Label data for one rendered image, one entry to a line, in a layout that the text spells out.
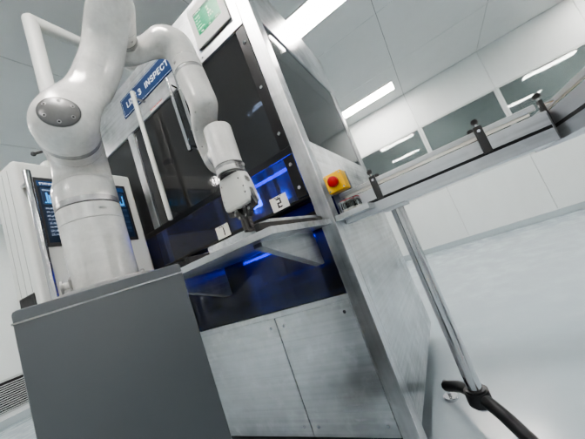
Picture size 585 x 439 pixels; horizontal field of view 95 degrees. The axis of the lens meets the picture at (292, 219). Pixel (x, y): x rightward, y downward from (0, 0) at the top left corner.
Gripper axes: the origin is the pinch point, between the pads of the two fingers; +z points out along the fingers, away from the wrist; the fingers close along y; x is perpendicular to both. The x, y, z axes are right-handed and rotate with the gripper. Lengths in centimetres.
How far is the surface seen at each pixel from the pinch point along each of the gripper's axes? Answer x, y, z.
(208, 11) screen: -30, 7, -105
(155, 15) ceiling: -76, 82, -203
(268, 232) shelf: 6.6, -10.4, 5.4
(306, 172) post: -33.0, -9.1, -16.2
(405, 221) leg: -48, -33, 14
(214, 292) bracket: -23, 47, 15
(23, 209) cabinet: 21, 87, -40
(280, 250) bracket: -7.4, -2.9, 9.7
